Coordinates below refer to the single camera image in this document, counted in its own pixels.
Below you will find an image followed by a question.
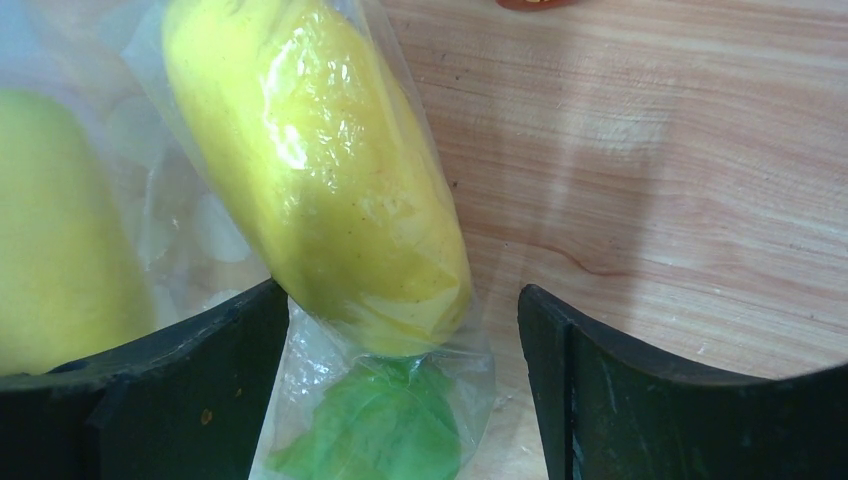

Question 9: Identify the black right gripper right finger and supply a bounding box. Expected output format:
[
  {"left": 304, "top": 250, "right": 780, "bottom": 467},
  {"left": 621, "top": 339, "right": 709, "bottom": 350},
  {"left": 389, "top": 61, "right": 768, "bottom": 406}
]
[{"left": 517, "top": 284, "right": 847, "bottom": 479}]

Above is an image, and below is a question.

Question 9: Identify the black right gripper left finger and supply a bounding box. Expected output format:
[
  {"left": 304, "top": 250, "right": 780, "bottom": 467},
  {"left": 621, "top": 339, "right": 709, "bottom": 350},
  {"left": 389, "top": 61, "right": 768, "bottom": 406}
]
[{"left": 1, "top": 280, "right": 288, "bottom": 480}]

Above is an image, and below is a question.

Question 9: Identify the yellow fake lemon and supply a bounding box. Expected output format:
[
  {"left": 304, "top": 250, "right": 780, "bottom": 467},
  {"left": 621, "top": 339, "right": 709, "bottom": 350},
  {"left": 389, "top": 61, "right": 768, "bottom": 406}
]
[{"left": 1, "top": 89, "right": 155, "bottom": 375}]

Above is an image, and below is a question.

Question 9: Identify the green fake leaf vegetable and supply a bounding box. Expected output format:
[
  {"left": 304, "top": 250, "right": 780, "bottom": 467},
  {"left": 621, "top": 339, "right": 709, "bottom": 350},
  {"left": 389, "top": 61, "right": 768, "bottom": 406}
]
[{"left": 267, "top": 360, "right": 461, "bottom": 480}]

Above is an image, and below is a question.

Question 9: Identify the clear zip top bag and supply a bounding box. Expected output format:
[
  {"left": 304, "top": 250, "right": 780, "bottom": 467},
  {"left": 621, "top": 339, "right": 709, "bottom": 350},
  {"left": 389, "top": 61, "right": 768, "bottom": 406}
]
[{"left": 1, "top": 1, "right": 494, "bottom": 479}]

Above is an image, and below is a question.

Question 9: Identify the yellow fake banana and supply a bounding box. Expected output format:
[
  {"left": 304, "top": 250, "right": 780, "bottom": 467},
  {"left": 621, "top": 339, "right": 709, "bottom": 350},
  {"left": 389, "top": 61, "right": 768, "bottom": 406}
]
[{"left": 162, "top": 1, "right": 472, "bottom": 356}]

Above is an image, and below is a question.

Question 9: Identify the yellow toy block car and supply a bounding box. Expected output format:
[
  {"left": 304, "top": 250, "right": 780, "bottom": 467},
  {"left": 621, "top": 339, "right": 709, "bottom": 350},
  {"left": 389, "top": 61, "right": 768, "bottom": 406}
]
[{"left": 496, "top": 0, "right": 577, "bottom": 12}]

